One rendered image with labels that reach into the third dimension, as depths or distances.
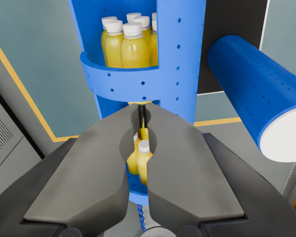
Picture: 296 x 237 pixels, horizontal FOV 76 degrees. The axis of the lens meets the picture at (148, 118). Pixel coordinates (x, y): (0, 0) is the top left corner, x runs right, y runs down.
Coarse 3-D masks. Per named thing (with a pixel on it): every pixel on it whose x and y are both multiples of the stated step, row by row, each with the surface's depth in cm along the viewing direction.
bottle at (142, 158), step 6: (138, 150) 60; (138, 156) 59; (144, 156) 58; (150, 156) 59; (138, 162) 60; (144, 162) 59; (138, 168) 63; (144, 168) 61; (144, 174) 63; (144, 180) 65
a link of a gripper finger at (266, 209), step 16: (208, 144) 8; (224, 144) 8; (224, 160) 7; (240, 160) 7; (240, 176) 6; (256, 176) 6; (240, 192) 6; (256, 192) 6; (272, 192) 6; (256, 208) 5; (272, 208) 5; (288, 208) 5; (208, 224) 5; (224, 224) 5; (240, 224) 5; (256, 224) 5; (272, 224) 5; (288, 224) 5
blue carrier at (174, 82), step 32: (96, 0) 47; (128, 0) 51; (160, 0) 28; (192, 0) 31; (96, 32) 50; (160, 32) 31; (192, 32) 34; (96, 64) 38; (160, 64) 34; (192, 64) 39; (96, 96) 54; (128, 96) 38; (160, 96) 38; (192, 96) 44
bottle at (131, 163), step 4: (136, 140) 63; (140, 140) 65; (136, 144) 63; (136, 148) 63; (136, 152) 64; (132, 156) 64; (128, 160) 67; (132, 160) 66; (128, 164) 68; (132, 164) 67; (136, 164) 67; (128, 168) 70; (132, 168) 68; (136, 168) 68; (132, 172) 70; (136, 172) 70
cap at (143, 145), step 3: (141, 141) 59; (144, 141) 59; (147, 141) 59; (138, 144) 58; (141, 144) 58; (144, 144) 58; (147, 144) 58; (141, 147) 57; (144, 147) 57; (147, 147) 57; (141, 150) 58; (144, 150) 57; (147, 150) 58
